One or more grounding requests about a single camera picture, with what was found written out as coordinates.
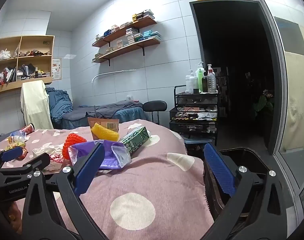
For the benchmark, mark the grey blanket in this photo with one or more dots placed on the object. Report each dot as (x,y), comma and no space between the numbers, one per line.
(107,108)

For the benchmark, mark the clear red-pump bottle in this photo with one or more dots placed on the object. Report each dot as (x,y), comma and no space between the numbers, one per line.
(211,82)

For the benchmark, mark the wooden wall cabinet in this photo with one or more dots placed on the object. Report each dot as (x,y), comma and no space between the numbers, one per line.
(37,82)

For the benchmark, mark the crushed plastic bottle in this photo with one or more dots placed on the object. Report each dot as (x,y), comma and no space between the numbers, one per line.
(17,137)

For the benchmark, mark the green drink carton box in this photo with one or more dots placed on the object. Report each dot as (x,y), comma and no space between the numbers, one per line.
(134,141)

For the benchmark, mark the blue duvet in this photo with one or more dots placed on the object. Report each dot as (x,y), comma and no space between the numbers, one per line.
(59,102)

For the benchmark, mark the cream towel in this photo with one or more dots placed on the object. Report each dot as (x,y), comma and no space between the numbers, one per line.
(35,102)

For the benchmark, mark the purple plastic bag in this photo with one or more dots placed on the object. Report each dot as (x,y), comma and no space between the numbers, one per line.
(117,152)

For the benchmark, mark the black mesh trolley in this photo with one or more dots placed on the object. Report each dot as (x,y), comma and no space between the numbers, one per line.
(191,127)

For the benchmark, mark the orange foam fruit net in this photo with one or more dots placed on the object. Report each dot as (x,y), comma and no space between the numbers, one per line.
(72,141)

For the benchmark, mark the brown paper box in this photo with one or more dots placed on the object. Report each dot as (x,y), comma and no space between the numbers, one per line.
(112,125)

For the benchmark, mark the dark brown trash bin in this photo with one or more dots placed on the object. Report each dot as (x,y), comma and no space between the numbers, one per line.
(251,157)

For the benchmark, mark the glass sliding door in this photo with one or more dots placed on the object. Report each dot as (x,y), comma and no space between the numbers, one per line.
(289,130)

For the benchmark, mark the yellow foam fruit net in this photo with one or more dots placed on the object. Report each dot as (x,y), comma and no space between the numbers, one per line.
(104,132)

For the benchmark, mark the person's left hand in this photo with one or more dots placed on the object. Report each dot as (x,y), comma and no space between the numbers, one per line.
(15,212)

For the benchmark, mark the white crumpled tissue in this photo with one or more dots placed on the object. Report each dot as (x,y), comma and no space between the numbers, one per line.
(45,150)

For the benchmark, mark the wall poster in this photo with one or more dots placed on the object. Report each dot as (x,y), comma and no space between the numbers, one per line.
(56,68)

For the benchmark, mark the potted plant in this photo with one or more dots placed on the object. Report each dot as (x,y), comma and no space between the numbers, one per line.
(263,102)

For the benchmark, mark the pile of clothes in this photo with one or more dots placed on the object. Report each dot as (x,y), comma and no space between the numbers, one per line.
(3,76)

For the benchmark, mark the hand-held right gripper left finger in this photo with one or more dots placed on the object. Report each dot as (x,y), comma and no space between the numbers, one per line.
(89,170)

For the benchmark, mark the black stool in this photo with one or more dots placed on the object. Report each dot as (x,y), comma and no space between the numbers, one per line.
(154,105)

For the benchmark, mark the red white wrapper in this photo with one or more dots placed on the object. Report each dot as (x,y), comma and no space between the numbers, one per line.
(57,158)

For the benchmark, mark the dark brown bottle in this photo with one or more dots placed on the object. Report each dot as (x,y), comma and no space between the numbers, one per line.
(204,83)

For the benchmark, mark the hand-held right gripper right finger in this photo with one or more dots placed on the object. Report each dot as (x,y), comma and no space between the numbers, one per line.
(219,170)

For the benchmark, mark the blue massage bed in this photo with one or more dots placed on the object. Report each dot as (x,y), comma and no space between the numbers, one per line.
(139,115)

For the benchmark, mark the row of small boxes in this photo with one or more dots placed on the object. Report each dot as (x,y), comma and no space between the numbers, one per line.
(39,75)

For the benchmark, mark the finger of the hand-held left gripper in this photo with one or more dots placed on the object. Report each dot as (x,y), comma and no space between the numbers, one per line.
(32,163)
(13,153)

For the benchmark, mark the white plastic bag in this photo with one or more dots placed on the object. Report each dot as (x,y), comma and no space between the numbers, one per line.
(3,55)

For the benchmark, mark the wall shelves with boxes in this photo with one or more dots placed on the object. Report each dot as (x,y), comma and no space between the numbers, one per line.
(147,35)

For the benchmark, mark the black door frame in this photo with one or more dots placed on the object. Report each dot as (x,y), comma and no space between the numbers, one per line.
(273,80)

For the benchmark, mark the row of stacked boxes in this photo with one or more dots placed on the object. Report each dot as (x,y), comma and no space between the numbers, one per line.
(142,15)

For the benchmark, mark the red snack packet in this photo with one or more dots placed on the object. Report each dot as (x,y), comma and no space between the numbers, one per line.
(24,153)

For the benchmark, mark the pink polka dot blanket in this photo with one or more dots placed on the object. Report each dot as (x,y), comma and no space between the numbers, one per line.
(154,175)

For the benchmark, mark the beige cover sheet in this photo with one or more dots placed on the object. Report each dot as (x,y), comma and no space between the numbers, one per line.
(299,92)

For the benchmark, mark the red can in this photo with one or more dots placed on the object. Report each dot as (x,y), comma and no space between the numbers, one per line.
(28,128)

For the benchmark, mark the white curved pipe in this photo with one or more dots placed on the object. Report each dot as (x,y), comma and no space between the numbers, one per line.
(109,73)

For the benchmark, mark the white pump bottle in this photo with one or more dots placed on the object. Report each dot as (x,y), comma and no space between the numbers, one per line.
(193,82)

